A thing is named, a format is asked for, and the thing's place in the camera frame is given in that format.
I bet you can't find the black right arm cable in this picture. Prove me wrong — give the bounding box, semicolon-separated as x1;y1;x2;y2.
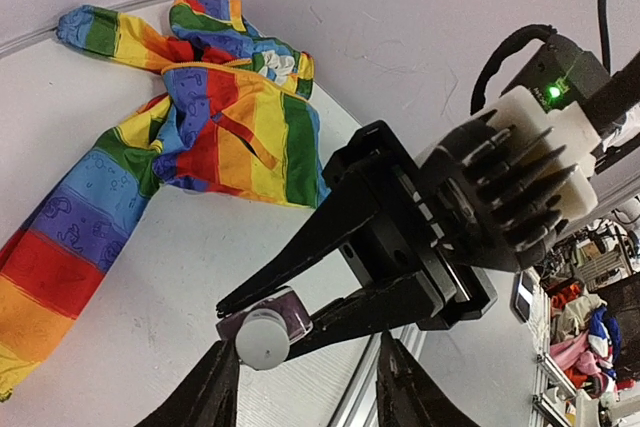
594;0;640;118

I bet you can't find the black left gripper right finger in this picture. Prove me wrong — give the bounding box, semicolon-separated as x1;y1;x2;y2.
376;331;478;427

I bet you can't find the black smartphone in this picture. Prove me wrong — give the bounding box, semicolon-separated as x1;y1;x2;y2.
511;271;536;323

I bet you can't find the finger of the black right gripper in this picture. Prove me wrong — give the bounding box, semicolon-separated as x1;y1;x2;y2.
287;271;447;360
216;161;385;319

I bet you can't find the purple nail polish bottle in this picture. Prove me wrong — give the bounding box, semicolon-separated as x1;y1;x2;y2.
216;286;313;344

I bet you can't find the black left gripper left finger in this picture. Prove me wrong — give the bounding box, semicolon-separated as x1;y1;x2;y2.
135;341;240;427

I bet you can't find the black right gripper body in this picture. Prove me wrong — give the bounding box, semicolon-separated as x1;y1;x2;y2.
325;121;497;330

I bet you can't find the pile of clothes in bin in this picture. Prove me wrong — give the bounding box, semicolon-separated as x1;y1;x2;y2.
550;284;622;398

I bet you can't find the rainbow striped jacket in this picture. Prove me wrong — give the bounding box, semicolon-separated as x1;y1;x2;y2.
1;0;328;398

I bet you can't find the aluminium table frame rail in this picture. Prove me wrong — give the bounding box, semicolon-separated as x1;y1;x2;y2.
0;0;640;427

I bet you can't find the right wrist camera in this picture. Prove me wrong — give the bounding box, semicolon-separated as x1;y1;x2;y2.
416;87;600;272

